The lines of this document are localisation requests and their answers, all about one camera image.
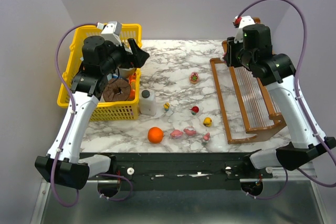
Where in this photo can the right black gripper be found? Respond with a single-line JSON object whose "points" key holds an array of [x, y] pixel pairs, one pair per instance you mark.
{"points": [[230, 54]]}

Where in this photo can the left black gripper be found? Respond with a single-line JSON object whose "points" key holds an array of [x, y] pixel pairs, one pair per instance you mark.
{"points": [[128, 55]]}

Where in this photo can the pink bear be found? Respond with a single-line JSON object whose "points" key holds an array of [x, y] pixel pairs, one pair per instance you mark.
{"points": [[194, 78]]}

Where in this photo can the white bottle black cap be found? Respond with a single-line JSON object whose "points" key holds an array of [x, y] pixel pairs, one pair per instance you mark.
{"points": [[147, 102]]}

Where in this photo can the yellow plastic basket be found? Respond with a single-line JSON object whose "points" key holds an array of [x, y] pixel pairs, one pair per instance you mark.
{"points": [[85, 68]]}

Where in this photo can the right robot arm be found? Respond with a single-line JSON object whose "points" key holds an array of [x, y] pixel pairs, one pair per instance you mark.
{"points": [[251, 48]]}

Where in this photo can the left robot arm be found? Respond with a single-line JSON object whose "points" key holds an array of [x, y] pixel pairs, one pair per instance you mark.
{"points": [[62, 165]]}

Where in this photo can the brown tiered wooden shelf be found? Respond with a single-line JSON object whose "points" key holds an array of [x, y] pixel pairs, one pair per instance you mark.
{"points": [[260, 114]]}

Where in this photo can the grey tape roll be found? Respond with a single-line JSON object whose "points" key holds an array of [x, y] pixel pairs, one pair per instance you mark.
{"points": [[126, 72]]}

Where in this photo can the orange bottle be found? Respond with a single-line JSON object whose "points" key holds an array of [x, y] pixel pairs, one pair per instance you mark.
{"points": [[132, 83]]}

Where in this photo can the brown tape roll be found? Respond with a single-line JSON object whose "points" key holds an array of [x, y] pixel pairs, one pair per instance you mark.
{"points": [[116, 90]]}

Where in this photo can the small minion toy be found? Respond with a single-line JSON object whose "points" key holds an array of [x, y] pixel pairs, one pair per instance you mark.
{"points": [[166, 106]]}

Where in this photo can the red hat figure toy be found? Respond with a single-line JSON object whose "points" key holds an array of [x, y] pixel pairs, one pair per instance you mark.
{"points": [[194, 110]]}

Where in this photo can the yellow duck toy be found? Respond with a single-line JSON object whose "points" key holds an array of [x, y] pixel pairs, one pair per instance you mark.
{"points": [[207, 122]]}

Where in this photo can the orange fruit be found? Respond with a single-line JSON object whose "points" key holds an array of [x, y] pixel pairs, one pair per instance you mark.
{"points": [[155, 135]]}

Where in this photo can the pink bunny figure toy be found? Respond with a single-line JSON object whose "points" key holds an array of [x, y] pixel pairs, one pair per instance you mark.
{"points": [[206, 138]]}

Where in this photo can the pink white toy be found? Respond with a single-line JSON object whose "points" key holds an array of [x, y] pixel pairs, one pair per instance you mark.
{"points": [[190, 131]]}

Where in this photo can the pink round toy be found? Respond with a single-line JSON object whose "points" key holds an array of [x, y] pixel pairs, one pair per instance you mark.
{"points": [[175, 134]]}

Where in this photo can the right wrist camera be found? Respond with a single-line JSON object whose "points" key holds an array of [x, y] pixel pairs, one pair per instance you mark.
{"points": [[240, 23]]}

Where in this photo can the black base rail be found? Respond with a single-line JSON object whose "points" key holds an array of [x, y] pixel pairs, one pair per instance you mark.
{"points": [[179, 171]]}

